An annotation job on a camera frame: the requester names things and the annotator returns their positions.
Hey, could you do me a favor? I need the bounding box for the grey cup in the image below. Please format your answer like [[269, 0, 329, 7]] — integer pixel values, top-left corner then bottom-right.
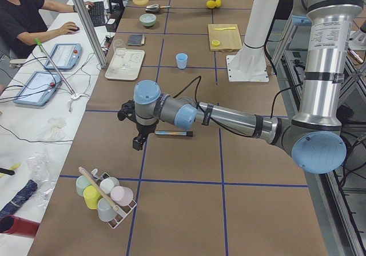
[[97, 198, 117, 222]]

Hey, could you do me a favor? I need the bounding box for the lower blue teach pendant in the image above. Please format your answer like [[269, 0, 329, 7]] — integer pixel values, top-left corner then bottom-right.
[[13, 71, 62, 106]]

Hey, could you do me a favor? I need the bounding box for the wooden cutting board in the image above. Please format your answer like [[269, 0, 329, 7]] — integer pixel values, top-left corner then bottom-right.
[[208, 23, 242, 51]]

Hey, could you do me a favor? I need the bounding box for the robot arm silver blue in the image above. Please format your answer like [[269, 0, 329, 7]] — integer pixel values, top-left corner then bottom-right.
[[117, 0, 364, 174]]

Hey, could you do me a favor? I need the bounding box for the aluminium frame post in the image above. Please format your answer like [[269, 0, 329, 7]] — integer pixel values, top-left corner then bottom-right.
[[72, 0, 107, 69]]

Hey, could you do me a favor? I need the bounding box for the grey yellow folded cloth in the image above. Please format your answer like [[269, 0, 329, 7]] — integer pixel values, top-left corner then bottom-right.
[[128, 34, 145, 46]]

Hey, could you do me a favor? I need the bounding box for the light blue cup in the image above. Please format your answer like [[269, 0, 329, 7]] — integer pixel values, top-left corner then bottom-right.
[[176, 53, 188, 69]]

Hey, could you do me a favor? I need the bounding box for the wooden rack handle stick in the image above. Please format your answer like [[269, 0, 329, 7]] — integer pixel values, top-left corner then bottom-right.
[[78, 166, 120, 212]]

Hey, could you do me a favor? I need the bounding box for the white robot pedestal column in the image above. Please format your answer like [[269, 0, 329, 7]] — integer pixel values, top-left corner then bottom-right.
[[226, 0, 279, 82]]

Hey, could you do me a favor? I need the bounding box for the red cylinder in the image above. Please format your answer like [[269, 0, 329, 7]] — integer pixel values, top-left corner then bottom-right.
[[1, 215, 40, 238]]

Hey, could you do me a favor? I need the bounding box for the blue folded umbrella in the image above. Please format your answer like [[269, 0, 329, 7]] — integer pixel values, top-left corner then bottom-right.
[[1, 179, 38, 218]]

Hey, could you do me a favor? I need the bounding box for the mint green cup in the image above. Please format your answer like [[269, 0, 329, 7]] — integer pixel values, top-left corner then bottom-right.
[[75, 175, 91, 197]]

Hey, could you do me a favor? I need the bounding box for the white crumpled cloth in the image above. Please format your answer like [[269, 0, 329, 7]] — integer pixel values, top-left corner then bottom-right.
[[43, 117, 67, 141]]

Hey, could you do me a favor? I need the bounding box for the metal ice scoop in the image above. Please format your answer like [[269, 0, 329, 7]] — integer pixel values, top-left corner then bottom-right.
[[145, 4, 170, 13]]

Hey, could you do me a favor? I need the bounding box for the upper blue teach pendant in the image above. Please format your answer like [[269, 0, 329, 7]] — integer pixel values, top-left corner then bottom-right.
[[50, 43, 82, 70]]

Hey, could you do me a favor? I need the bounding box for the black keyboard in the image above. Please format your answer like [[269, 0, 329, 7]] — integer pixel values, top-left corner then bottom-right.
[[87, 1, 106, 27]]

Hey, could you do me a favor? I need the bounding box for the white cup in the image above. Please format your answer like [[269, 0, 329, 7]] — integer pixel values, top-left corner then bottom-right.
[[100, 177, 120, 195]]

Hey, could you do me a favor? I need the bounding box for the silver metal rod black tip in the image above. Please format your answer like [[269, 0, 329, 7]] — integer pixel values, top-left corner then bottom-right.
[[154, 130, 193, 138]]

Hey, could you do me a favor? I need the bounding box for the yellow plastic knife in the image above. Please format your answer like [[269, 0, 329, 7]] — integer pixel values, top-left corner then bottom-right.
[[214, 26, 237, 31]]

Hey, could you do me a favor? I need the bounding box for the lemon half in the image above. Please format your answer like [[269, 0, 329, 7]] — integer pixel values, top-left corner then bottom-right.
[[211, 39, 220, 46]]

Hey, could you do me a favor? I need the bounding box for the crumpled clear plastic bag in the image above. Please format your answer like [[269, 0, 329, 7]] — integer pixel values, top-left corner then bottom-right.
[[26, 152, 60, 209]]

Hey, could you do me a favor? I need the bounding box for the metal rod green tip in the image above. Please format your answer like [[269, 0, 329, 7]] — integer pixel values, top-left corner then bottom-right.
[[35, 38, 77, 99]]

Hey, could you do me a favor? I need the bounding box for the blue teach pendant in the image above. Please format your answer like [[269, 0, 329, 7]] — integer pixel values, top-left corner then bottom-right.
[[13, 71, 62, 106], [50, 43, 82, 70]]

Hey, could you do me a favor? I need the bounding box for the pink cup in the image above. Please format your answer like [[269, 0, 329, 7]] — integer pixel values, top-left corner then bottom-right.
[[110, 186, 133, 206]]

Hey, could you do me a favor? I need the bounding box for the clear drinking glass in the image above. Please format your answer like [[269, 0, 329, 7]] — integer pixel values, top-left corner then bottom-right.
[[113, 39, 126, 58]]

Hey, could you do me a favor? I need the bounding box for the seated person black shirt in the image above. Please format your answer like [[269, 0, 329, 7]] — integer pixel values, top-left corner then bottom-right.
[[1, 0, 78, 58]]

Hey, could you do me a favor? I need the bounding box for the cream serving tray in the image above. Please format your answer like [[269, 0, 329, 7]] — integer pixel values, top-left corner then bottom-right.
[[105, 49, 145, 81]]

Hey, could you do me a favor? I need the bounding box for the white wire cup rack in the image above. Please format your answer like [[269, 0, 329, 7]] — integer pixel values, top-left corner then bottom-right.
[[91, 169, 136, 229]]

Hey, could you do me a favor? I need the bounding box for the green bowl with ice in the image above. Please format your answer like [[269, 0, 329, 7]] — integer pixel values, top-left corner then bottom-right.
[[139, 13, 157, 27]]

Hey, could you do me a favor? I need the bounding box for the yellow cup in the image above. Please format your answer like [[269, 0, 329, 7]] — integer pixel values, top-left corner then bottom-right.
[[83, 185, 102, 210]]

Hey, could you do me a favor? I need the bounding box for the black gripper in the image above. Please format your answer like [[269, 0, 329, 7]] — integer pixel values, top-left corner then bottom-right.
[[117, 100, 150, 151]]

